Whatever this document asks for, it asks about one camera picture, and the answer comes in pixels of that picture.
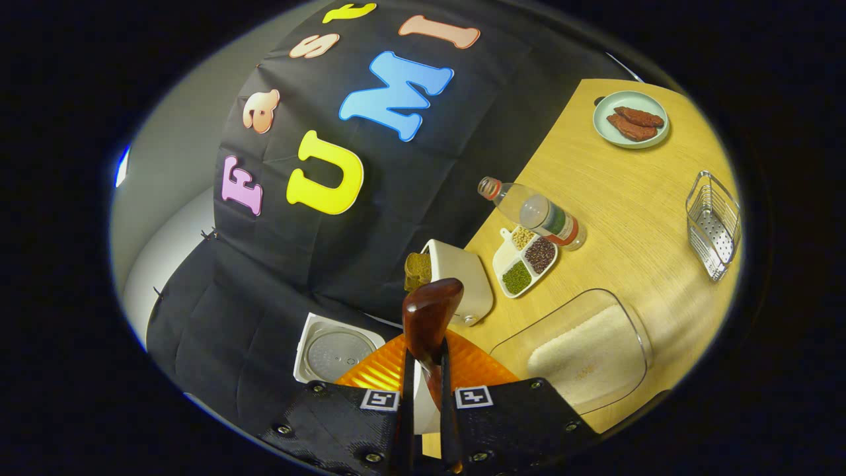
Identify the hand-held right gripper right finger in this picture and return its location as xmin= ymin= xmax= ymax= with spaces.
xmin=440 ymin=331 xmax=599 ymax=475

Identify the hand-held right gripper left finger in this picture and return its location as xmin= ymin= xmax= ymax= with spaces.
xmin=259 ymin=331 xmax=416 ymax=476

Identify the white rice cooker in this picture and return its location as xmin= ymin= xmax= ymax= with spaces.
xmin=293 ymin=313 xmax=442 ymax=435

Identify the white rice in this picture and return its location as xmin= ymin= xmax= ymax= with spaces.
xmin=527 ymin=305 xmax=647 ymax=407

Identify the brown wooden spoon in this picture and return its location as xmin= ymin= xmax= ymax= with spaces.
xmin=402 ymin=278 xmax=465 ymax=411

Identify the metal wire chopstick holder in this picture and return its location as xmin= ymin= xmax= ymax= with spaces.
xmin=685 ymin=171 xmax=742 ymax=282

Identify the clear plastic container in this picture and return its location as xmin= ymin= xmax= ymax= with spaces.
xmin=489 ymin=288 xmax=654 ymax=416

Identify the white toaster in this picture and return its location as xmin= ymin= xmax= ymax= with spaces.
xmin=423 ymin=239 xmax=494 ymax=327

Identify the white divided bean dish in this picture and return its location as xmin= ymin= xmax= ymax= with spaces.
xmin=492 ymin=227 xmax=559 ymax=299

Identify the brown bread slice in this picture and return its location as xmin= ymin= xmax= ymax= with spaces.
xmin=404 ymin=252 xmax=432 ymax=293

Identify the clear plastic bottle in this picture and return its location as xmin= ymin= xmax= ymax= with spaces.
xmin=478 ymin=177 xmax=588 ymax=252

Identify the black backdrop cloth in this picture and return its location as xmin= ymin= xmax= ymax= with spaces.
xmin=145 ymin=0 xmax=638 ymax=437

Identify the pale green plate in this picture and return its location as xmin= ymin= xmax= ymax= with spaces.
xmin=593 ymin=91 xmax=670 ymax=149

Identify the brown meat piece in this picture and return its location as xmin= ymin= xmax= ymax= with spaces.
xmin=607 ymin=114 xmax=658 ymax=142
xmin=613 ymin=106 xmax=665 ymax=128

